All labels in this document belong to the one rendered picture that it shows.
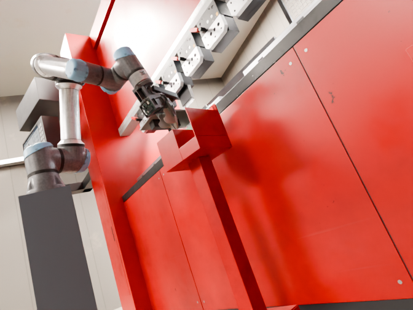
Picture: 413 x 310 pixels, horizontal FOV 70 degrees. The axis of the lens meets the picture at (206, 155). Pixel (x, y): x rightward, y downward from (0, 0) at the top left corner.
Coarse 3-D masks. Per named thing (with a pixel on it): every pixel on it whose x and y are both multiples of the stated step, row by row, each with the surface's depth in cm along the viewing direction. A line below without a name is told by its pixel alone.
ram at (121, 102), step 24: (120, 0) 201; (144, 0) 176; (168, 0) 156; (192, 0) 141; (120, 24) 204; (144, 24) 179; (168, 24) 158; (192, 24) 142; (144, 48) 182; (168, 48) 161; (120, 96) 217; (120, 120) 221
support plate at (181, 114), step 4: (176, 112) 140; (180, 112) 141; (184, 112) 143; (152, 116) 135; (156, 116) 137; (176, 116) 144; (180, 116) 145; (184, 116) 147; (148, 120) 137; (180, 120) 149; (184, 120) 151; (188, 120) 153; (144, 124) 140; (148, 124) 142; (184, 124) 156; (140, 128) 144; (144, 128) 144; (148, 128) 145; (180, 128) 159
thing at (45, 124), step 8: (40, 120) 211; (48, 120) 212; (56, 120) 216; (40, 128) 211; (48, 128) 209; (56, 128) 214; (40, 136) 211; (48, 136) 207; (56, 136) 211; (24, 144) 235; (56, 144) 208
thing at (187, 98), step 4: (184, 88) 158; (188, 88) 155; (184, 92) 158; (188, 92) 156; (192, 92) 156; (180, 96) 162; (184, 96) 159; (188, 96) 156; (192, 96) 155; (180, 100) 162; (184, 100) 159; (188, 100) 157; (192, 100) 155; (184, 104) 160; (188, 104) 158; (184, 108) 162
